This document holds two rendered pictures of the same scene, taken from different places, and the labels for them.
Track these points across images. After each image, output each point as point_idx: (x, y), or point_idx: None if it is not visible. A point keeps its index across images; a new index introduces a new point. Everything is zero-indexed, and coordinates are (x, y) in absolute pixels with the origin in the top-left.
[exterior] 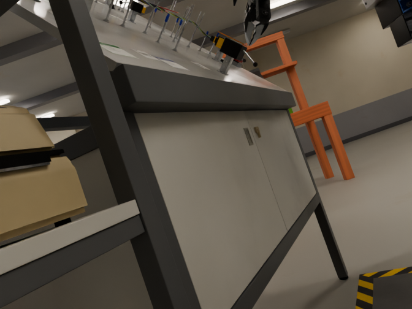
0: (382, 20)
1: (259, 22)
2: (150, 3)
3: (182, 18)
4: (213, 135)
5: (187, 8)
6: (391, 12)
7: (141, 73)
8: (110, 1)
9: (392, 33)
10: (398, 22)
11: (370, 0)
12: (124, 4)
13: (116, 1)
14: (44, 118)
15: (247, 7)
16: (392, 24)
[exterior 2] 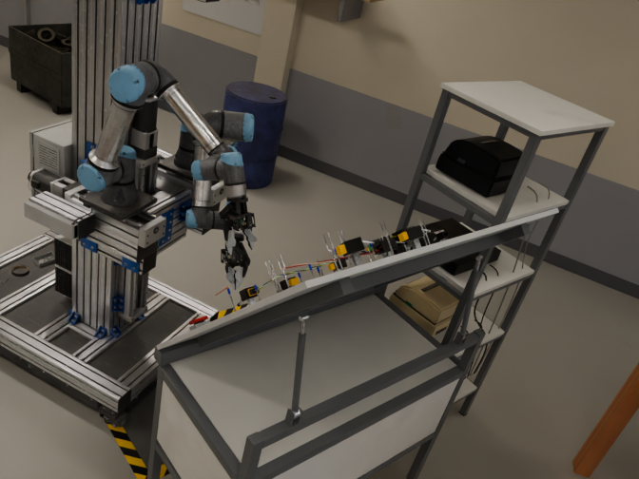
0: (140, 256)
1: (229, 268)
2: (339, 258)
3: (301, 270)
4: None
5: (269, 262)
6: (149, 249)
7: None
8: (356, 264)
9: (144, 264)
10: (152, 256)
11: (152, 240)
12: (337, 266)
13: (351, 262)
14: (425, 354)
15: (240, 256)
16: (146, 258)
